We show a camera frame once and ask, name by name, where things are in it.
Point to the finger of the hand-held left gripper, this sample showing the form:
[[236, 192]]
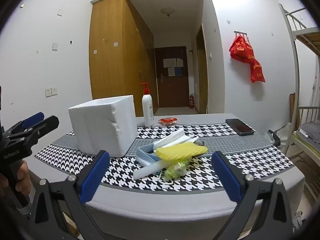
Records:
[[47, 125], [32, 121]]

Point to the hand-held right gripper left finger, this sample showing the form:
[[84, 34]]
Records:
[[96, 175]]

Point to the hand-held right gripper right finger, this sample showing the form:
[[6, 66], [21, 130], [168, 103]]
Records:
[[225, 177]]

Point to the grey sock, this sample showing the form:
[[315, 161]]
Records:
[[200, 143]]

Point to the green plastic bag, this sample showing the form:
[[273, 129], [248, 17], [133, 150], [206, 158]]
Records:
[[176, 168]]

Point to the white foam box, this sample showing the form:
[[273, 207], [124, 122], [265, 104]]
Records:
[[102, 125]]

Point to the yellow foam sheet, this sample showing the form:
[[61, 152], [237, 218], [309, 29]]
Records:
[[180, 151]]

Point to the translucent white plastic bottle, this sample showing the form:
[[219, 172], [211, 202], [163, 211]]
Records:
[[150, 170]]

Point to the white towel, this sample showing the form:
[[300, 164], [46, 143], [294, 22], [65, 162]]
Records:
[[172, 136]]

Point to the person's left hand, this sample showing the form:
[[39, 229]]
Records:
[[23, 177]]

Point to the houndstooth table cloth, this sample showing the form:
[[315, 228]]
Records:
[[250, 162]]

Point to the black smartphone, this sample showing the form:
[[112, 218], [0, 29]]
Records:
[[239, 127]]

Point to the red snack packet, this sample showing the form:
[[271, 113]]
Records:
[[167, 121]]

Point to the red fire extinguisher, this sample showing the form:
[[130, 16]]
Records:
[[191, 102]]

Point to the white pump bottle red cap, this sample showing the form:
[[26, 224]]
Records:
[[147, 110]]

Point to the wooden wardrobe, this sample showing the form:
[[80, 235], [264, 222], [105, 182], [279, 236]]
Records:
[[110, 55]]

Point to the wooden planks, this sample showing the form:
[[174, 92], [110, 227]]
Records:
[[294, 110]]

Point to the grey bedding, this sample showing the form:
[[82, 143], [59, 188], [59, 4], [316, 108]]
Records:
[[311, 130]]

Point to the dark brown entrance door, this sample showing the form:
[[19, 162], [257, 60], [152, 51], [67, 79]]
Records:
[[172, 90]]

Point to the brown side door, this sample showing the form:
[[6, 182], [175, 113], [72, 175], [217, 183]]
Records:
[[202, 75]]

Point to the red hanging bag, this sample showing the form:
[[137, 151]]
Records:
[[257, 72], [241, 48]]

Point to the blue paper sheet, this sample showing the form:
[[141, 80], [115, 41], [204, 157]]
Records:
[[178, 71]]

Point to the white paper sheet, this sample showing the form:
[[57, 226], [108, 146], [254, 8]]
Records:
[[171, 72], [170, 63], [180, 62]]

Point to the white metal bunk bed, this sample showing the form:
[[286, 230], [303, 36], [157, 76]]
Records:
[[297, 55]]

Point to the round ceiling lamp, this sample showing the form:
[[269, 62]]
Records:
[[167, 11]]

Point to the white wall socket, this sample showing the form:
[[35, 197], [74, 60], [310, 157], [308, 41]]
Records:
[[48, 92]]

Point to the metal wall hook rack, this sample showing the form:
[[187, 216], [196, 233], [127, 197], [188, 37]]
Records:
[[240, 33]]

